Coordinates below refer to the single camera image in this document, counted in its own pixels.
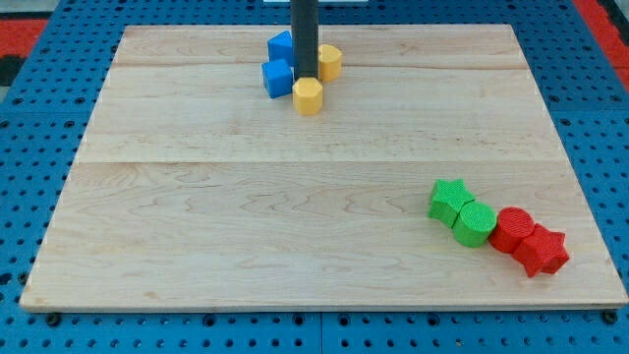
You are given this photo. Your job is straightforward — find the yellow hexagon block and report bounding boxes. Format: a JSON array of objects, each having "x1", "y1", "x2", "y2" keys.
[{"x1": 292, "y1": 77, "x2": 323, "y2": 116}]

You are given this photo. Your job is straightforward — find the green circle block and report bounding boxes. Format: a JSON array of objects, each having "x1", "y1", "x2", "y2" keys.
[{"x1": 452, "y1": 202, "x2": 497, "y2": 248}]

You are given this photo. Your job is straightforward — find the red circle block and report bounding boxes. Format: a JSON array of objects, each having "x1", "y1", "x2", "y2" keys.
[{"x1": 488, "y1": 206, "x2": 535, "y2": 254}]

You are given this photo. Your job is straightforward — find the blue cube front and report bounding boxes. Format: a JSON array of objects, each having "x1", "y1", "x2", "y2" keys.
[{"x1": 261, "y1": 59, "x2": 293, "y2": 98}]

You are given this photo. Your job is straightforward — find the blue cube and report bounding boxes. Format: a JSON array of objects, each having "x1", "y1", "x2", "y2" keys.
[
  {"x1": 267, "y1": 30, "x2": 295, "y2": 67},
  {"x1": 261, "y1": 59, "x2": 293, "y2": 98}
]

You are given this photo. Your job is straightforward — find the yellow rounded block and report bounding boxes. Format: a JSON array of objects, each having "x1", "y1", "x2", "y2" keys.
[{"x1": 318, "y1": 44, "x2": 343, "y2": 82}]

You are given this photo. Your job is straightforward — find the wooden board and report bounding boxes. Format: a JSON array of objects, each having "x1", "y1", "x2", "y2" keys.
[{"x1": 20, "y1": 25, "x2": 628, "y2": 313}]

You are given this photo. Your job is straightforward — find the green star block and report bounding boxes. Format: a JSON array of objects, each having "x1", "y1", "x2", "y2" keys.
[{"x1": 428, "y1": 179, "x2": 476, "y2": 228}]

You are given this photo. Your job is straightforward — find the blue cube rear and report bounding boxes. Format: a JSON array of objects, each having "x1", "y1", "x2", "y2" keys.
[{"x1": 267, "y1": 30, "x2": 295, "y2": 67}]

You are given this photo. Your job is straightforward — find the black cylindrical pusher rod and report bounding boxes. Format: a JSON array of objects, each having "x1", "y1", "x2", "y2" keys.
[{"x1": 290, "y1": 0, "x2": 318, "y2": 81}]

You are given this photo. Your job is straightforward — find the red star block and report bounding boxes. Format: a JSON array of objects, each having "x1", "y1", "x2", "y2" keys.
[{"x1": 512, "y1": 224, "x2": 570, "y2": 277}]

